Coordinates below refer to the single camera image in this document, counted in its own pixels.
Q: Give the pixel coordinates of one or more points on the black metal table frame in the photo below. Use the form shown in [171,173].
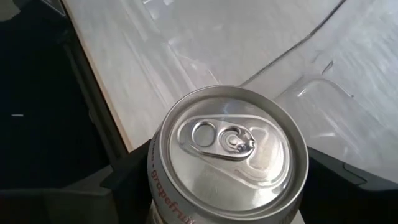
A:
[93,102]

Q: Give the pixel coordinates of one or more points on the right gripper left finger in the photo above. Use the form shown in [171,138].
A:
[130,186]

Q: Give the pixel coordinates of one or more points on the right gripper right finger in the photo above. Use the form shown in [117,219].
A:
[348,199]

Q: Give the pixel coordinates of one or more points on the clear plastic bin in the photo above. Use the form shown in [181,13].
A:
[342,109]

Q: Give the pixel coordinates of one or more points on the white pink grapefruit soda can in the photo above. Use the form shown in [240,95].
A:
[230,174]

